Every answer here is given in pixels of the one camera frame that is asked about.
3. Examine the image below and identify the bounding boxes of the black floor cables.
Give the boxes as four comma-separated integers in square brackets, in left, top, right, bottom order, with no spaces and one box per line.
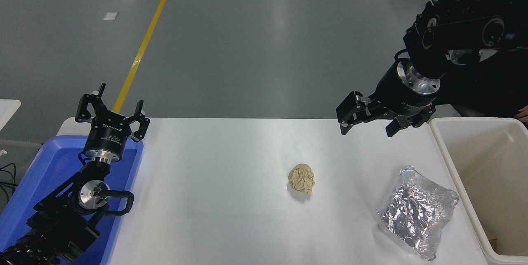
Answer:
[0,163,18,201]

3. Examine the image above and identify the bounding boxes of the crumpled tan paper ball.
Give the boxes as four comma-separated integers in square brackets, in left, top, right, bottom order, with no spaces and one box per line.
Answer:
[288,163,316,195]

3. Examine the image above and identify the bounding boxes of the large pale plastic bin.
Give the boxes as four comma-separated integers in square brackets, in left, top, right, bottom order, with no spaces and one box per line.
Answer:
[429,116,528,265]

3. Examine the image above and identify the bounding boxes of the silver foil plate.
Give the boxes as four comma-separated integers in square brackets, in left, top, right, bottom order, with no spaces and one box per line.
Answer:
[377,165,460,261]

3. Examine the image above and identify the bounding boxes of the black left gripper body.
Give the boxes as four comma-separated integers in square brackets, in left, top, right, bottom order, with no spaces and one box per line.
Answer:
[84,112,132,157]

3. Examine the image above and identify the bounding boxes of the white side table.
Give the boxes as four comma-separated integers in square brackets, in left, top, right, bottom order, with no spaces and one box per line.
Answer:
[0,99,43,151]

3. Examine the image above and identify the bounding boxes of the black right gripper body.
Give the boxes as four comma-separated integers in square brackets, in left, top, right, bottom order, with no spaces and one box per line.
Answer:
[370,65,436,118]

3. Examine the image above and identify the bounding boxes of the person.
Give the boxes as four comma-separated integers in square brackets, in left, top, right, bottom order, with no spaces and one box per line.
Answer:
[433,48,528,119]

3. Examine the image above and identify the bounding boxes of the blue plastic tray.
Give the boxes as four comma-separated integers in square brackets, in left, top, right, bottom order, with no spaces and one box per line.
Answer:
[0,135,144,265]

